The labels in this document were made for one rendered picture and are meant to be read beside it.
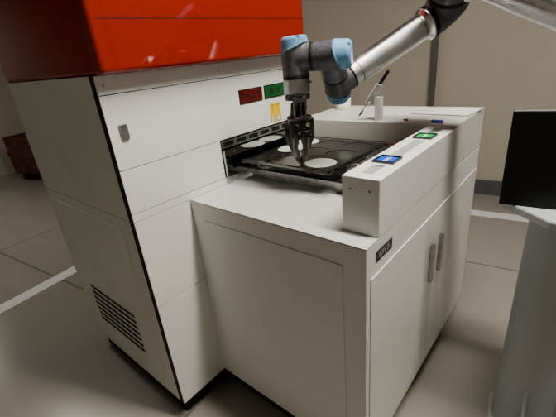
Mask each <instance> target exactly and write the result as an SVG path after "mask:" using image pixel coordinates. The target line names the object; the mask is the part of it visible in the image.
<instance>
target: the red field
mask: <svg viewBox="0 0 556 417"><path fill-rule="evenodd" d="M240 98H241V103H247V102H251V101H254V100H258V99H262V95H261V88H257V89H249V90H245V91H240Z"/></svg>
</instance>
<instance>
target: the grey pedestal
mask: <svg viewBox="0 0 556 417"><path fill-rule="evenodd" d="M501 206H502V207H503V208H505V209H508V210H510V211H511V212H513V213H516V214H518V215H520V216H521V217H523V218H526V219H528V220H529V224H528V228H527V233H526V237H525V245H524V249H523V253H522V257H521V262H520V269H519V273H518V277H517V282H516V286H515V293H514V298H513V302H512V306H511V311H510V318H509V323H508V327H507V331H506V339H505V343H504V347H503V352H502V356H501V363H500V367H499V371H498V376H497V380H496V388H495V390H494V391H493V392H491V393H490V394H489V398H488V406H487V416H486V417H556V210H555V209H547V208H532V207H525V206H517V205H509V204H501Z"/></svg>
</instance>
